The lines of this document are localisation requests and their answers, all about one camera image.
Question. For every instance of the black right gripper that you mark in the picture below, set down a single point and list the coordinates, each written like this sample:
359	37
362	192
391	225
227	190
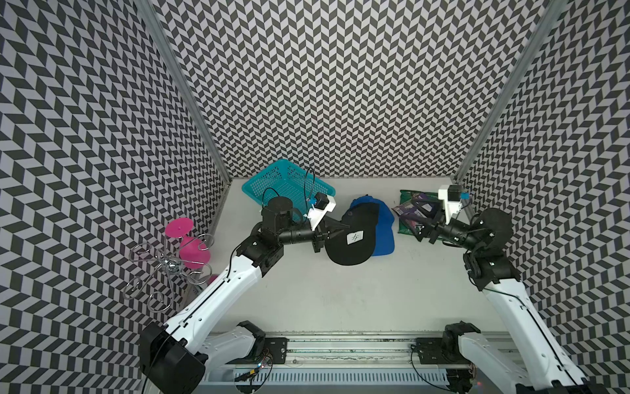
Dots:
434	226

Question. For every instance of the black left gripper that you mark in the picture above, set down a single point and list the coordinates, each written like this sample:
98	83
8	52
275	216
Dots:
321	236

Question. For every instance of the black cap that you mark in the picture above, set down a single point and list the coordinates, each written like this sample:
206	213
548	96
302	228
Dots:
360	237

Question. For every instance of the blue baseball cap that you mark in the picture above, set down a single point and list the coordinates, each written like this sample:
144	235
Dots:
385	241

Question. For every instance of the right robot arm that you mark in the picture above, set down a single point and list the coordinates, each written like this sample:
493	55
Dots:
547	366

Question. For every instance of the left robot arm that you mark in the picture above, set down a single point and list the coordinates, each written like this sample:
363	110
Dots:
221	290

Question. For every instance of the purple snack bag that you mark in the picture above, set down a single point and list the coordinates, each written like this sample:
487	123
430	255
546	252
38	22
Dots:
409	205

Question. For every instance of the green crisp bag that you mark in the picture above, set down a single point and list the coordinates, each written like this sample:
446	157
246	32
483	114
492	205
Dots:
407	226

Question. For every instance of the teal plastic basket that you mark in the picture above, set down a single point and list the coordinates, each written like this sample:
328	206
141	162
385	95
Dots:
285	179

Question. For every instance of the pink plastic wine glass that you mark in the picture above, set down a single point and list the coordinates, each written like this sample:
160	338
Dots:
194	251

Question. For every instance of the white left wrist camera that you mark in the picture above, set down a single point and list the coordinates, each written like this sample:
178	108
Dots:
318	207

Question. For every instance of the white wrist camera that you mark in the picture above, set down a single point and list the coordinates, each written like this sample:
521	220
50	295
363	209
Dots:
318	207
452	196

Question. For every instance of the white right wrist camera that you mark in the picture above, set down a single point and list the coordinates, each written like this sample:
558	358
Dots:
452	196

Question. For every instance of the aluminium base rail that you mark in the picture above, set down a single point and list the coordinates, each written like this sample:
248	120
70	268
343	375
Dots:
245	362

